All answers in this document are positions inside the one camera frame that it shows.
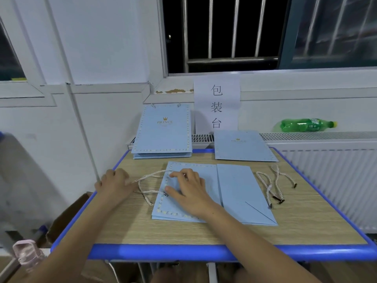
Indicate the person's right hand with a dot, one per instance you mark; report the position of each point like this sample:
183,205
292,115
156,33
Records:
189,196

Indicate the person's left hand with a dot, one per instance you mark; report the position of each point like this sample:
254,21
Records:
115,186

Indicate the stack of finished blue bags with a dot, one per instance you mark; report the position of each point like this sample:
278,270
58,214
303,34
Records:
162,154

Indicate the stack of blue paper bags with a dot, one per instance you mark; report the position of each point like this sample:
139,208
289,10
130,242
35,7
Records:
242,145

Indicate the person's left forearm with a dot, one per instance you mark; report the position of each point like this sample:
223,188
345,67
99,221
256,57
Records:
70,238

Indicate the person's right forearm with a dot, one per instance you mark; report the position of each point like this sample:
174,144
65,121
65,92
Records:
259,250

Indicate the blue-edged wooden desk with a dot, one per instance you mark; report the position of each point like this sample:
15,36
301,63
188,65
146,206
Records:
135,227

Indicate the brown cardboard box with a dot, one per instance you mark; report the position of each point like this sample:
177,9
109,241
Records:
68,218

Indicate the white paper sign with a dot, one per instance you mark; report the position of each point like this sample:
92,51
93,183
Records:
217,103

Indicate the pink water bottle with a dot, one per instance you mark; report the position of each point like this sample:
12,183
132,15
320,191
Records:
28,255

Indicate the white framed window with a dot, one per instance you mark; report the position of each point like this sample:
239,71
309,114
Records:
20,91

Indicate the green plastic bottle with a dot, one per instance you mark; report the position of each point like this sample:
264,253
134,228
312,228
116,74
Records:
306,125

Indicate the metal window grille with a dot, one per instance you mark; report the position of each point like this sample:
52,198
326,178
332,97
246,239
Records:
230,59

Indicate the teal framed sliding window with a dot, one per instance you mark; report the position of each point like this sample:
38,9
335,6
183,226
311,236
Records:
336,32

